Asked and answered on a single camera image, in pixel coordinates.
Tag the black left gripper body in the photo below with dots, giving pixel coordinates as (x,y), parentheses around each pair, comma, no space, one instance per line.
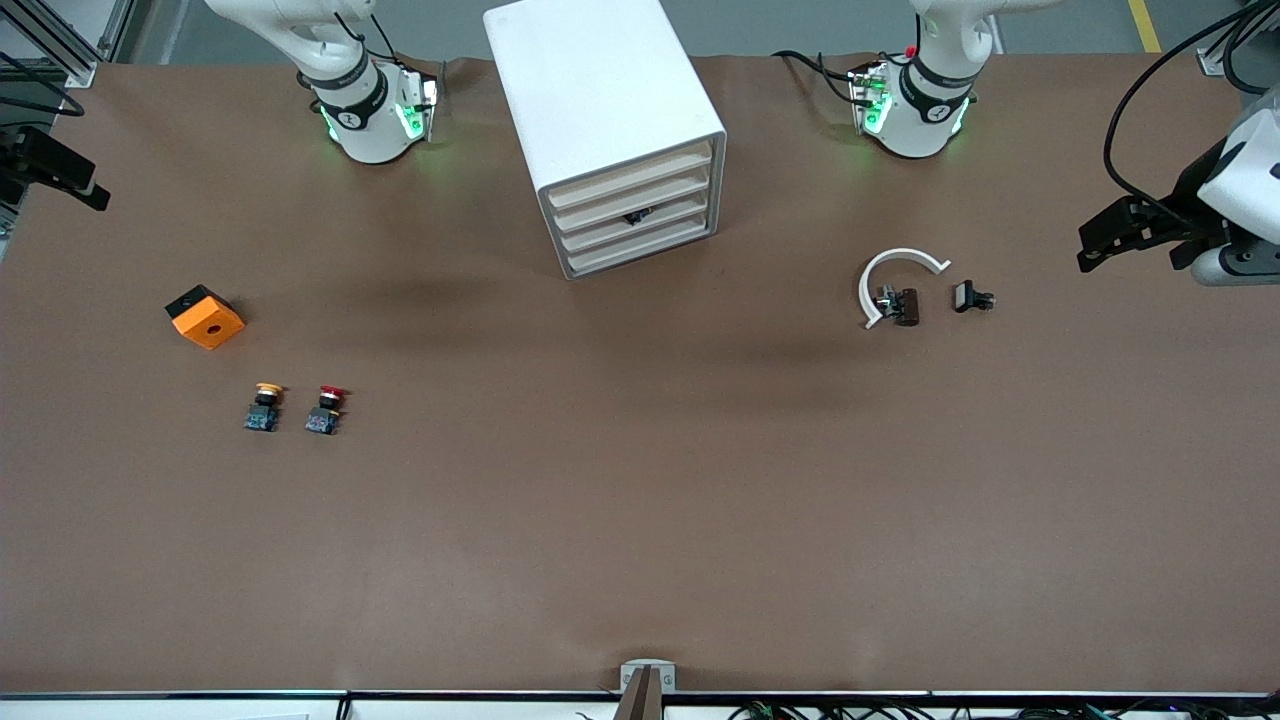
(1192,186)

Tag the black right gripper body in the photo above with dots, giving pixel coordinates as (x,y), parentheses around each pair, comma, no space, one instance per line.
(22,158)

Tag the green push button switch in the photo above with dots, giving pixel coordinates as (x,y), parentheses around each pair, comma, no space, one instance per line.
(638,215)

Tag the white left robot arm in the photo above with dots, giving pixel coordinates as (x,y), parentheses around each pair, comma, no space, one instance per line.
(920,130)

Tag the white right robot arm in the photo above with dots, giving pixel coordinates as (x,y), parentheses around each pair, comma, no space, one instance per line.
(370,130)

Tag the orange box with hole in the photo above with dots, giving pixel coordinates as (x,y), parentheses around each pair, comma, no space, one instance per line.
(210,325)

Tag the white curved plastic clip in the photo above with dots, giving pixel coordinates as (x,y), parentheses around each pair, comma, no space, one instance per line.
(900,255)

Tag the dark brown cylinder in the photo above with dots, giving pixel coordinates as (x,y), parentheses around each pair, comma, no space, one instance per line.
(906,307)

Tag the brown table cover sheet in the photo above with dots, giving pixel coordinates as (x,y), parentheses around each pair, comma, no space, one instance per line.
(640,500)

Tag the aluminium frame profile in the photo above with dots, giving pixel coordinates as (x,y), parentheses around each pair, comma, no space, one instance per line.
(80,70)
(1215,62)

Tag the yellow push button switch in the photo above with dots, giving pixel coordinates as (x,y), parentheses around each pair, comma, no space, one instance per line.
(264,410)

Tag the red push button switch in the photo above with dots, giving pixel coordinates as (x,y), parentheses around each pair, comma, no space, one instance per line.
(325,412)

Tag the grey mounting bracket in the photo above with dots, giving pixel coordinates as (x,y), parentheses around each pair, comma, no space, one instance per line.
(632,672)

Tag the white table edge rail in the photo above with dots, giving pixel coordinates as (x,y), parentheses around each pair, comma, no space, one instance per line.
(450,710)

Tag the brown camera support post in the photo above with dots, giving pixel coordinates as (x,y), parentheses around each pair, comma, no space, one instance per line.
(640,700)

